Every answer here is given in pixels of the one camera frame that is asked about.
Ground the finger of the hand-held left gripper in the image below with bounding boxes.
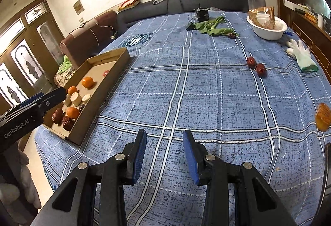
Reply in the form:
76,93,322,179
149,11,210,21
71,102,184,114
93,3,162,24
39,87,67,116
16,91,45,109

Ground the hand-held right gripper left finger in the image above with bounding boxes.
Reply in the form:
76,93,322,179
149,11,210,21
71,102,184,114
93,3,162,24
31,128,147,226

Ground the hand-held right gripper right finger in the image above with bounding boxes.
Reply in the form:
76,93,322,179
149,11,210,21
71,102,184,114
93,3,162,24
182,130,298,226

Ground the cardboard box tray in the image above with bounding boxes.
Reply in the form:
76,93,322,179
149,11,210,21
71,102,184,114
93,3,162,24
41,47,130,146

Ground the person's left hand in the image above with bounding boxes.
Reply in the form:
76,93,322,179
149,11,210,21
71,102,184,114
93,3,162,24
0,143,42,209

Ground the beige fringed blanket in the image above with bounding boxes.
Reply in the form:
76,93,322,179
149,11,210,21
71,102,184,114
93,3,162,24
54,68,75,87

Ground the green cloth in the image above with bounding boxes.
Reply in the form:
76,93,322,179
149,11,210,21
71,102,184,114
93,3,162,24
57,55,75,75

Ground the brown armchair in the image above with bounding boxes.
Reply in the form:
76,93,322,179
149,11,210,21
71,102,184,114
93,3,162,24
60,10,118,68

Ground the blue plaid blanket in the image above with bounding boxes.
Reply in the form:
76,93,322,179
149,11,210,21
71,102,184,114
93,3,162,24
34,10,331,226

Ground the wooden glass panel door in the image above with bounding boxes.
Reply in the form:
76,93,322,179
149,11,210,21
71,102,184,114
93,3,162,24
0,0,65,118

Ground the red flat box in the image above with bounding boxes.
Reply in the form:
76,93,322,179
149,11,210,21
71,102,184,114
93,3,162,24
118,0,140,11

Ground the green rag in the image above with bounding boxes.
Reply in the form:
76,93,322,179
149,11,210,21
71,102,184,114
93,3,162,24
194,16,236,37

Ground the black leather sofa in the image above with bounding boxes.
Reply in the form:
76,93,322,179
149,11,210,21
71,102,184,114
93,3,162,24
116,0,250,36

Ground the black curved tube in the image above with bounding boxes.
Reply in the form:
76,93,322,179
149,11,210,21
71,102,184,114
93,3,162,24
316,142,331,226

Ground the orange brown round piece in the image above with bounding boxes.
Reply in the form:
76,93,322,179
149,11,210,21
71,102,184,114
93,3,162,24
315,102,331,132

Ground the black device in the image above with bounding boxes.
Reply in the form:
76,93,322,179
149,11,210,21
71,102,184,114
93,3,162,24
196,3,210,22

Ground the white plastic bowl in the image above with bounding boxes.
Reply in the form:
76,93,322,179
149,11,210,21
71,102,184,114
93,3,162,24
246,15,288,40

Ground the white work glove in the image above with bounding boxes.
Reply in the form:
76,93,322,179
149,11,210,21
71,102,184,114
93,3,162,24
286,39,319,73

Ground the brown clear plastic wrapper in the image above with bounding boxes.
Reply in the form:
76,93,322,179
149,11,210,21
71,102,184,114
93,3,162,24
248,6,275,30

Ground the white charger cable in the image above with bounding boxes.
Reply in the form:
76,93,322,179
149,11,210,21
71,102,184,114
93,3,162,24
88,20,117,39

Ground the paper wall notice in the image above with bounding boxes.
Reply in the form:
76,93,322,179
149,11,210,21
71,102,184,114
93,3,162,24
73,0,84,15

